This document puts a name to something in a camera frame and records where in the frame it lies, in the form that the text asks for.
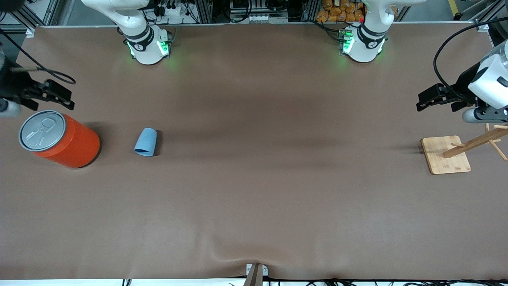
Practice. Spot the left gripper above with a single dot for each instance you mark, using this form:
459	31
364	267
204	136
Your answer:
463	84

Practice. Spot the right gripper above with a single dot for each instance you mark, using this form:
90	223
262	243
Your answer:
14	85

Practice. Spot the blue plastic cup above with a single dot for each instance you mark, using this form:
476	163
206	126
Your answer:
145	142

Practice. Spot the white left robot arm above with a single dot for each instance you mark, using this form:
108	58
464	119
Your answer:
363	47

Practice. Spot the wooden mug tree stand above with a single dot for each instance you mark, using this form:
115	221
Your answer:
442	157

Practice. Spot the orange can with grey lid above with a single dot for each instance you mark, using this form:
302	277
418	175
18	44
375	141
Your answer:
75	147

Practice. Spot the orange netted bags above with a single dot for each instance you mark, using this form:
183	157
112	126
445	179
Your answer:
341	10

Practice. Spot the white power strip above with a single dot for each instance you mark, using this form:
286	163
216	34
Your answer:
168	10

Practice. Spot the white connector block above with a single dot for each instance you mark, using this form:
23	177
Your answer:
258	18

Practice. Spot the brown table mat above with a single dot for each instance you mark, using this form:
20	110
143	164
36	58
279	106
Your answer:
254	190

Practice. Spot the metal table clamp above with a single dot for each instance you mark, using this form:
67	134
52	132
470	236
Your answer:
256	276

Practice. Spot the metal corner bracket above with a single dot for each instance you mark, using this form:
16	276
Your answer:
483	28
30	32

